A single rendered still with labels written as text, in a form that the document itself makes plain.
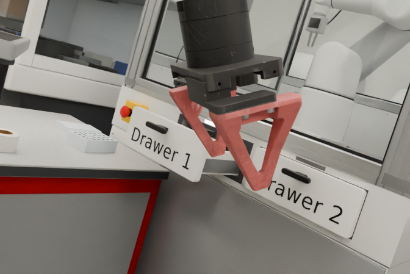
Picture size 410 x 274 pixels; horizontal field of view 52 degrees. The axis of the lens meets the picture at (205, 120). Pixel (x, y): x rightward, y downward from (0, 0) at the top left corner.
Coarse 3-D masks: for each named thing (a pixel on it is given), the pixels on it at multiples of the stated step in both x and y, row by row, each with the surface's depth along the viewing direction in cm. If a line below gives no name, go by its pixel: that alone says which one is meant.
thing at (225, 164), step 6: (210, 156) 103; (216, 156) 104; (222, 156) 106; (228, 156) 108; (210, 162) 103; (216, 162) 104; (222, 162) 106; (228, 162) 108; (234, 162) 110; (204, 168) 102; (210, 168) 104; (216, 168) 105; (222, 168) 107; (228, 168) 109; (234, 168) 111; (210, 174) 105; (216, 174) 106; (222, 174) 108; (228, 174) 110; (234, 174) 112
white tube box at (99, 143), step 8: (72, 136) 121; (80, 136) 120; (96, 136) 126; (104, 136) 129; (72, 144) 121; (80, 144) 119; (88, 144) 119; (96, 144) 121; (104, 144) 124; (112, 144) 127; (88, 152) 120; (96, 152) 122; (104, 152) 125; (112, 152) 128
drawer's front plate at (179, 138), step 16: (144, 112) 113; (128, 128) 117; (144, 128) 112; (176, 128) 104; (128, 144) 116; (144, 144) 111; (160, 144) 107; (176, 144) 103; (192, 144) 100; (160, 160) 106; (176, 160) 103; (192, 160) 99; (192, 176) 99
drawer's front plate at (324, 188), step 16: (256, 160) 107; (288, 160) 101; (288, 176) 100; (320, 176) 95; (256, 192) 106; (272, 192) 103; (304, 192) 97; (320, 192) 95; (336, 192) 92; (352, 192) 90; (288, 208) 99; (320, 208) 94; (336, 208) 92; (352, 208) 90; (320, 224) 94; (336, 224) 91; (352, 224) 89
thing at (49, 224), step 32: (32, 128) 128; (0, 160) 92; (32, 160) 98; (64, 160) 105; (96, 160) 114; (128, 160) 124; (0, 192) 93; (32, 192) 98; (64, 192) 104; (96, 192) 111; (128, 192) 119; (0, 224) 95; (32, 224) 101; (64, 224) 107; (96, 224) 115; (128, 224) 123; (0, 256) 97; (32, 256) 103; (64, 256) 110; (96, 256) 118; (128, 256) 127
